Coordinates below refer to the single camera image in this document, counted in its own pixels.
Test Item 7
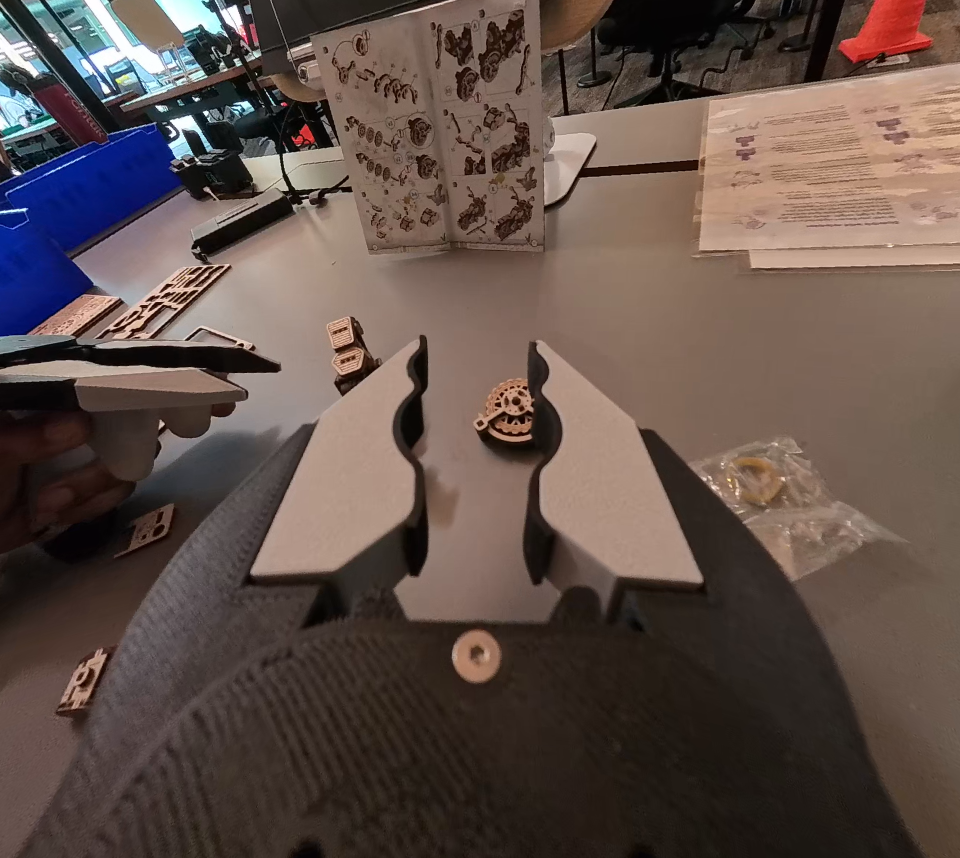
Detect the black desktop gadget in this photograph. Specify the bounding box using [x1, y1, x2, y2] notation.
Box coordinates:
[170, 149, 255, 201]

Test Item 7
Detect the white paper sheet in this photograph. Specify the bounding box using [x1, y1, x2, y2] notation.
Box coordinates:
[748, 244, 960, 271]

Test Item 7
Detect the light wooden part sheet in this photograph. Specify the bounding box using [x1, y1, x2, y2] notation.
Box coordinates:
[96, 263, 232, 343]

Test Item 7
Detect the wooden frame piece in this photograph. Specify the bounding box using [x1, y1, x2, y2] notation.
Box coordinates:
[183, 325, 258, 354]

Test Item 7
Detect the black power brick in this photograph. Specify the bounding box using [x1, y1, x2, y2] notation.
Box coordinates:
[190, 188, 296, 258]

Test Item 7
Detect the wooden gear wheel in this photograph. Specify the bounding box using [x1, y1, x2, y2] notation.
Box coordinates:
[472, 378, 561, 456]

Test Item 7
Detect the clear plastic parts bag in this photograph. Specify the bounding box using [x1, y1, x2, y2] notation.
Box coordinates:
[690, 434, 910, 582]

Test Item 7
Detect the yellow ring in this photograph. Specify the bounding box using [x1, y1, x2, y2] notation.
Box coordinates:
[722, 455, 786, 505]

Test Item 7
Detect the white monitor stand base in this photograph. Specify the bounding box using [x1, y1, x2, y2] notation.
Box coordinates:
[541, 131, 600, 209]

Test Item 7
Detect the person's left hand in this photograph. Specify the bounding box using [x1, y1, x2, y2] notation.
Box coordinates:
[0, 411, 138, 554]

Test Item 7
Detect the black office chair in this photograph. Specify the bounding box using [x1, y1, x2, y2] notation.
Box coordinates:
[598, 0, 760, 96]

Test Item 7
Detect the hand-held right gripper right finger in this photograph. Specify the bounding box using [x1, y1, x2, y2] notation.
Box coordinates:
[527, 339, 706, 621]

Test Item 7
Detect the small flat wooden part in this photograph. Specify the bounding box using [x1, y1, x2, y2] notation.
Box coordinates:
[114, 503, 176, 560]
[55, 646, 115, 718]

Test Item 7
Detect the blue plastic bin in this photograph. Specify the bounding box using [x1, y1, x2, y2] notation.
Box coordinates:
[0, 123, 186, 339]

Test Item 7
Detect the laminated instruction sheet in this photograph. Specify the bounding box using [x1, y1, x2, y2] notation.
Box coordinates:
[690, 64, 960, 259]

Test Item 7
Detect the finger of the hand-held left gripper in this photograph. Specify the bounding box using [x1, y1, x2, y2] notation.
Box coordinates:
[0, 369, 249, 483]
[0, 335, 283, 378]

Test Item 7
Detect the folded assembly instruction booklet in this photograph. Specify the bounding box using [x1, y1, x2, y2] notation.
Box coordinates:
[311, 0, 546, 256]

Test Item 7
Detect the dark wooden part sheet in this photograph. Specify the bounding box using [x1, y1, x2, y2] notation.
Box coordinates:
[26, 295, 125, 342]

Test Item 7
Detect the black cable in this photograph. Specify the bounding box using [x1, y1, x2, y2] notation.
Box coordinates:
[273, 99, 351, 208]

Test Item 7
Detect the grey desk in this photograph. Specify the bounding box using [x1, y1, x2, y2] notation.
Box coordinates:
[0, 61, 960, 858]

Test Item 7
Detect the wooden motorcycle model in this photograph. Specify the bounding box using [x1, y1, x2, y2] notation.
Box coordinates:
[326, 316, 385, 399]

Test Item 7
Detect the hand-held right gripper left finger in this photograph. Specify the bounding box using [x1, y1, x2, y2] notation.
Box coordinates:
[249, 335, 430, 621]

